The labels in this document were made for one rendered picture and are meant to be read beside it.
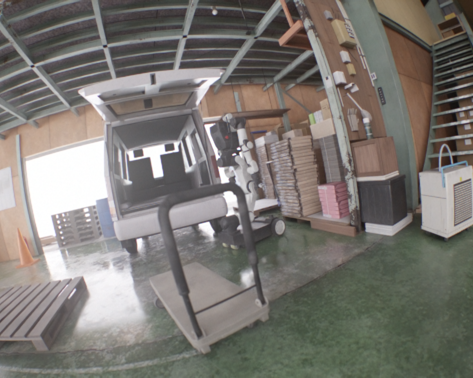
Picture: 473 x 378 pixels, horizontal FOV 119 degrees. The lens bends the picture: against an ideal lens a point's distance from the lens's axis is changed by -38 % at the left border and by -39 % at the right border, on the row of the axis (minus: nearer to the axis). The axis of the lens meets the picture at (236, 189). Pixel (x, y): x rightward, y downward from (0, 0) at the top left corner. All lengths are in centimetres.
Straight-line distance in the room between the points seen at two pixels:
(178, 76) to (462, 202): 248
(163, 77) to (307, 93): 528
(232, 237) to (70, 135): 412
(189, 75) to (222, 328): 182
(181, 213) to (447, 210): 265
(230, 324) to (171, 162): 407
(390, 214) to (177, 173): 390
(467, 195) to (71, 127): 608
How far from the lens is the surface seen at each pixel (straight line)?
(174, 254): 78
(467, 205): 211
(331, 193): 259
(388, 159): 220
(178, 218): 275
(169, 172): 473
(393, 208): 215
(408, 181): 292
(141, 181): 472
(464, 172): 204
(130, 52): 373
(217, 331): 97
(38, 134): 569
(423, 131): 395
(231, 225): 243
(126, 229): 280
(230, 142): 248
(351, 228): 226
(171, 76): 199
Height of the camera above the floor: 79
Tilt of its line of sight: 4 degrees down
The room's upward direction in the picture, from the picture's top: 11 degrees counter-clockwise
